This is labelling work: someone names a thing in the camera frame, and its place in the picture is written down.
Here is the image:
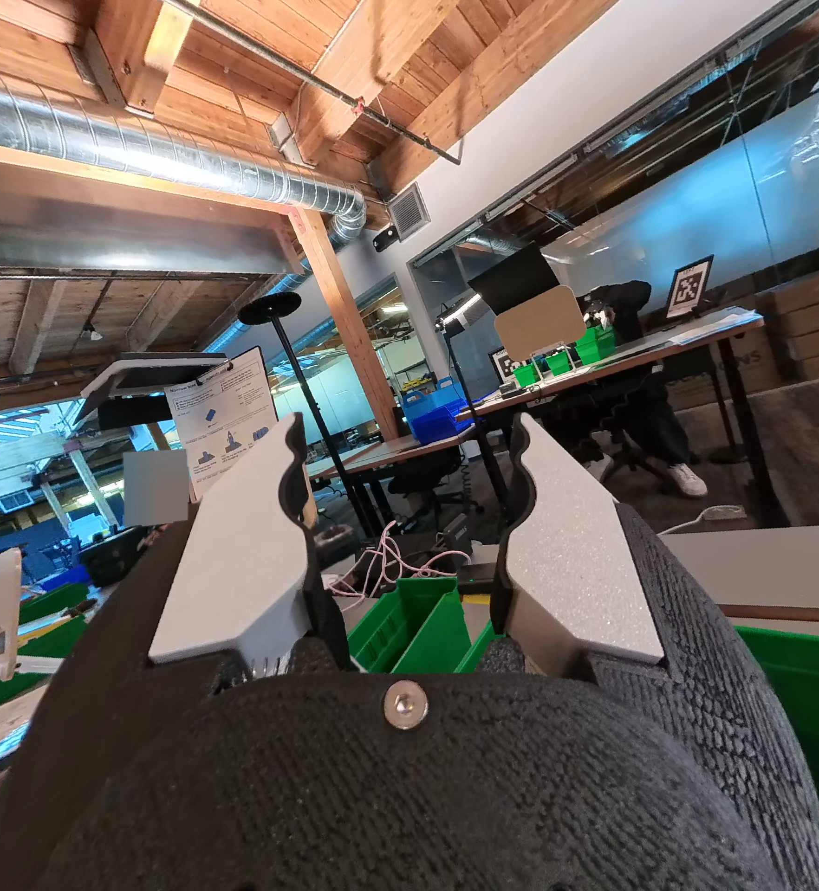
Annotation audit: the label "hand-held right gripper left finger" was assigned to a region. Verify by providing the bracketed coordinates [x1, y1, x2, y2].
[148, 412, 330, 671]

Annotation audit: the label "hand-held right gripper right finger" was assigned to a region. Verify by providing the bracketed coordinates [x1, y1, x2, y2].
[491, 412, 666, 675]

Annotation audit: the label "printed instruction sheet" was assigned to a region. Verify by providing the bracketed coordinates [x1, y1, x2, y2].
[164, 346, 278, 502]

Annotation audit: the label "black office chair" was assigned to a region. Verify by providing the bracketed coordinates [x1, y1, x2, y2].
[387, 445, 466, 516]

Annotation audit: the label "wooden office desk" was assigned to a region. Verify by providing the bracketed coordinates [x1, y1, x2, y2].
[305, 425, 480, 537]

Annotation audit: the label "blue plastic bin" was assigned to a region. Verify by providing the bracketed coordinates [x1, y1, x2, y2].
[408, 398, 468, 444]

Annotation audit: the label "white tilted monitor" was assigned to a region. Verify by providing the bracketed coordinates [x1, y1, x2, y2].
[80, 351, 233, 433]

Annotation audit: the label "long wooden desk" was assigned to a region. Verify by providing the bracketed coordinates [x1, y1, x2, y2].
[455, 310, 790, 526]

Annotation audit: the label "tan rounded panel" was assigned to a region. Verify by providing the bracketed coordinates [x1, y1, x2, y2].
[494, 285, 588, 364]

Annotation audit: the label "black floor lamp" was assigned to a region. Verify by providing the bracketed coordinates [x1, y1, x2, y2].
[237, 292, 372, 537]

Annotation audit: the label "white paper sheets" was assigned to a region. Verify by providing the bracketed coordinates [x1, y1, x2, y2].
[667, 310, 766, 347]

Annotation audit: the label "studio light on stand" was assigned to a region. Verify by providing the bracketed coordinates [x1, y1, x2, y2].
[435, 292, 511, 519]

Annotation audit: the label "stack of cardboard boxes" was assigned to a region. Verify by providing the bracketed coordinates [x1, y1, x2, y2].
[667, 263, 819, 412]

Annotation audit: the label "black sprinkler pipe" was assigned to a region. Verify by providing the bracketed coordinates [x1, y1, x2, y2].
[183, 0, 465, 167]

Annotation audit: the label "pink cable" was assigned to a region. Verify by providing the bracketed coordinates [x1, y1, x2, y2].
[319, 518, 473, 600]

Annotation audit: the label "white cable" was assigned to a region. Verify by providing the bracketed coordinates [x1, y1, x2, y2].
[660, 504, 748, 536]

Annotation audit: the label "wooden support post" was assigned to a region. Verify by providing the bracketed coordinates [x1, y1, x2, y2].
[287, 207, 400, 441]

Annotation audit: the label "wall vent grille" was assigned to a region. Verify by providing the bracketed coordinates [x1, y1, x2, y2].
[386, 182, 431, 241]

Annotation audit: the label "silver air duct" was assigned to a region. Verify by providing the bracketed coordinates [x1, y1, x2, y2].
[0, 77, 369, 352]

